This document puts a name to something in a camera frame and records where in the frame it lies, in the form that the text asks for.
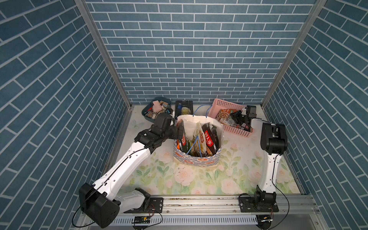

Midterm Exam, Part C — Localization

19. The dark teal plastic bin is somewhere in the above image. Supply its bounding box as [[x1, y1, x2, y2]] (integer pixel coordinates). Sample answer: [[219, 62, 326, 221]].
[[141, 96, 172, 122]]

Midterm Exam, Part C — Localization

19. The dark green seasoning packet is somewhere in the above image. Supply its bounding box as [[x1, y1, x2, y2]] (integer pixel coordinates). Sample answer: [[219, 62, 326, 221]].
[[211, 125, 219, 152]]

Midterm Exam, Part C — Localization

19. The right aluminium corner post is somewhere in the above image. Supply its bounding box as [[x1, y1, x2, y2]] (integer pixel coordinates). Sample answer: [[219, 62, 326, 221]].
[[261, 0, 327, 109]]

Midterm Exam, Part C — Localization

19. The light green seasoning packet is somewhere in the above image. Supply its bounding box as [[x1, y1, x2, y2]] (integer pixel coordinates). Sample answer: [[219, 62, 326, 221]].
[[193, 122, 207, 158]]

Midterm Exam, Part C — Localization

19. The green circuit board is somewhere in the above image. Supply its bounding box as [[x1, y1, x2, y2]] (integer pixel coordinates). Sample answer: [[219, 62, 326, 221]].
[[132, 216, 151, 225]]

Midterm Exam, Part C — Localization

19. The floral table mat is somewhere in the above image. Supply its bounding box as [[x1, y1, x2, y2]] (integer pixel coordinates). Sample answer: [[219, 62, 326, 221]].
[[117, 104, 301, 196]]

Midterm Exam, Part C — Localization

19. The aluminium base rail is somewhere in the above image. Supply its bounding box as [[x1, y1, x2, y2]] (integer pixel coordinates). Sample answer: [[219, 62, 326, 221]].
[[75, 194, 328, 230]]

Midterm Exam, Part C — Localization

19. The aluminium corner frame post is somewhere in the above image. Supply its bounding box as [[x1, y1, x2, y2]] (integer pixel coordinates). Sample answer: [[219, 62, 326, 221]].
[[75, 0, 132, 110]]

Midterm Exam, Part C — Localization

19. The red fish seasoning packet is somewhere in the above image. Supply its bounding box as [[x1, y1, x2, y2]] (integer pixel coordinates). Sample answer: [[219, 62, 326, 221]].
[[177, 120, 191, 155]]

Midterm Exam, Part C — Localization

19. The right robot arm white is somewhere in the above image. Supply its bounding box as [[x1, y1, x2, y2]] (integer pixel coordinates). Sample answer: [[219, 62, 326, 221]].
[[231, 106, 288, 210]]

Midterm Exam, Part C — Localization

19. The black seasoning packet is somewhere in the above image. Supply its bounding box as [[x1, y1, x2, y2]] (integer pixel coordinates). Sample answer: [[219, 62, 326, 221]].
[[202, 123, 216, 156]]

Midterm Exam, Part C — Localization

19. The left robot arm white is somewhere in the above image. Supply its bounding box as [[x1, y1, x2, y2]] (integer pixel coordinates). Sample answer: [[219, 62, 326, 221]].
[[79, 125, 184, 228]]

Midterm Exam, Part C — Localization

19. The blue checkered paper bag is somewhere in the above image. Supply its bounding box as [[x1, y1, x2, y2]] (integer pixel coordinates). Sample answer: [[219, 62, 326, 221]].
[[173, 115, 223, 167]]

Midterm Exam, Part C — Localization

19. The pink perforated plastic basket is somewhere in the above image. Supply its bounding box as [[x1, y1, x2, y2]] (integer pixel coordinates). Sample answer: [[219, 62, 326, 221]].
[[208, 99, 253, 138]]

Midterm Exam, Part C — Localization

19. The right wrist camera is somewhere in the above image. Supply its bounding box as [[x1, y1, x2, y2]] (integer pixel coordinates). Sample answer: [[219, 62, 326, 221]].
[[242, 105, 257, 119]]

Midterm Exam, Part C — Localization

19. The cream black fish packet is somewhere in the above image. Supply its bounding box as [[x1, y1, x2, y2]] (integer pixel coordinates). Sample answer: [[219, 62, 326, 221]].
[[219, 117, 251, 132]]

